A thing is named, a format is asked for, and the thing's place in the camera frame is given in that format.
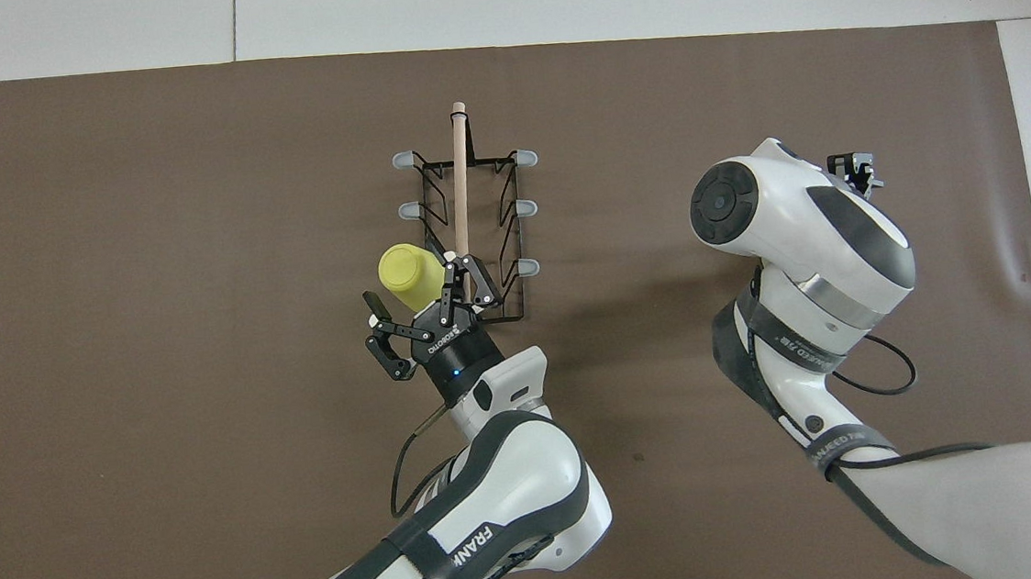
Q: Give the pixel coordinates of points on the brown table mat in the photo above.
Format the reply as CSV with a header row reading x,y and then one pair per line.
x,y
162,354

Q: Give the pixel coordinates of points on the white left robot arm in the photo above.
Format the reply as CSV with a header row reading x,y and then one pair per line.
x,y
521,482

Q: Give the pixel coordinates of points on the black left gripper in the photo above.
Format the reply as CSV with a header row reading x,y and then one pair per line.
x,y
456,354

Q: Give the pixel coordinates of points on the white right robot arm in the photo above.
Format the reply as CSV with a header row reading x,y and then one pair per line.
x,y
795,212

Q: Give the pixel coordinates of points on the yellow plastic cup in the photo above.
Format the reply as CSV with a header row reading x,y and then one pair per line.
x,y
409,275

